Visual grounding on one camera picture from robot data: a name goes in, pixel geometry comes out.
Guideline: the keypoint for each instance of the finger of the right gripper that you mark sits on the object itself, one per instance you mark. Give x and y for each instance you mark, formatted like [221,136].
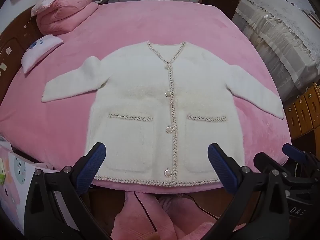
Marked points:
[263,163]
[292,152]

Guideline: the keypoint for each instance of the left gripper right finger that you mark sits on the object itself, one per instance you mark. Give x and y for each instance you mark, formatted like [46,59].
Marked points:
[259,208]

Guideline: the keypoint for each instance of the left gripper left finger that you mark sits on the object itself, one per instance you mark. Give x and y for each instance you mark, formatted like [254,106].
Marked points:
[54,208]

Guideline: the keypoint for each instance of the white fuzzy cardigan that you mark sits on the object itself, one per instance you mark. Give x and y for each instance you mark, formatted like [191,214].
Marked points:
[159,107]

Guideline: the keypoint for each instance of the yellow wooden drawer cabinet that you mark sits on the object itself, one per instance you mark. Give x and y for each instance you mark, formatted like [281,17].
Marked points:
[303,114]

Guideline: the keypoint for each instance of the colourful printed box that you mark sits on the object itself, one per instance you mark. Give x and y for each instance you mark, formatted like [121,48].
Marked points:
[16,176]

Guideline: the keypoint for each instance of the pink fleece trousers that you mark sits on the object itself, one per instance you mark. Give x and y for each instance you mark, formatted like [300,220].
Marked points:
[144,216]

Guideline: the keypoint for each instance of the beige lace-covered furniture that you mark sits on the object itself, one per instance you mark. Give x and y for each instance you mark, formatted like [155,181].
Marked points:
[285,38]

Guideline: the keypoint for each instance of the small white printed pillow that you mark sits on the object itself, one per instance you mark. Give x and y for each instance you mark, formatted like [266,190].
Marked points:
[38,50]

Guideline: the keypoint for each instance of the brown wooden headboard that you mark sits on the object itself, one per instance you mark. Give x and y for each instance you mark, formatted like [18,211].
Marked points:
[15,40]

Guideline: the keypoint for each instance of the folded pink quilt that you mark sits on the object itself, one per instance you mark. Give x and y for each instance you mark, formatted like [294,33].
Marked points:
[64,16]

